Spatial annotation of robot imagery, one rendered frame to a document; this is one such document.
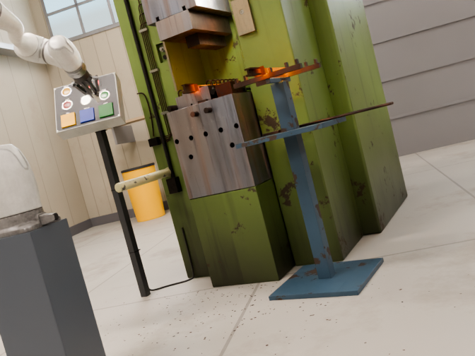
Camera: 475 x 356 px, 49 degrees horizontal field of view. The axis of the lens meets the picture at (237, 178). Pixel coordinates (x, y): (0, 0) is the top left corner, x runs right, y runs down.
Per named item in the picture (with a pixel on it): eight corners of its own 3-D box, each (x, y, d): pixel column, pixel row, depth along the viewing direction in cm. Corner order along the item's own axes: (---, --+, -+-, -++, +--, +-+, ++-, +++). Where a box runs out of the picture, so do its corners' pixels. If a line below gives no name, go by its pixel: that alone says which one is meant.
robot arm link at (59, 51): (87, 55, 230) (61, 51, 233) (71, 32, 216) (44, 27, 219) (77, 75, 226) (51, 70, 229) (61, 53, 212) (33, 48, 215)
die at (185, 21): (193, 28, 252) (187, 8, 251) (160, 41, 261) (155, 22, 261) (232, 33, 289) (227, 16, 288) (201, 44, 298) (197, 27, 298)
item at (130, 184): (123, 192, 250) (120, 181, 249) (114, 193, 252) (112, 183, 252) (174, 175, 288) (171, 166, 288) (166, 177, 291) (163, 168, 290)
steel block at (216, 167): (255, 186, 246) (231, 93, 243) (189, 199, 264) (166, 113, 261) (295, 166, 295) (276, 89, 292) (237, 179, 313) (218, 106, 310)
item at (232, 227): (279, 280, 250) (255, 186, 246) (212, 287, 268) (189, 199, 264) (315, 246, 299) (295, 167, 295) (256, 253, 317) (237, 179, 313)
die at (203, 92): (211, 100, 255) (207, 83, 254) (178, 110, 264) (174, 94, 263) (247, 96, 292) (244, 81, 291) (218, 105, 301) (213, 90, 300)
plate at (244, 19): (254, 30, 251) (246, -5, 250) (238, 36, 255) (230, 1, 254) (256, 30, 253) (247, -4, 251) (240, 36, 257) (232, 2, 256)
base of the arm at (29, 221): (41, 229, 151) (35, 210, 150) (-23, 244, 156) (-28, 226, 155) (73, 216, 168) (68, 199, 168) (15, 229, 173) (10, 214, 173)
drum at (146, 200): (172, 211, 661) (159, 160, 656) (161, 217, 621) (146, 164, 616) (142, 217, 671) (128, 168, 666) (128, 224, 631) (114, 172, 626)
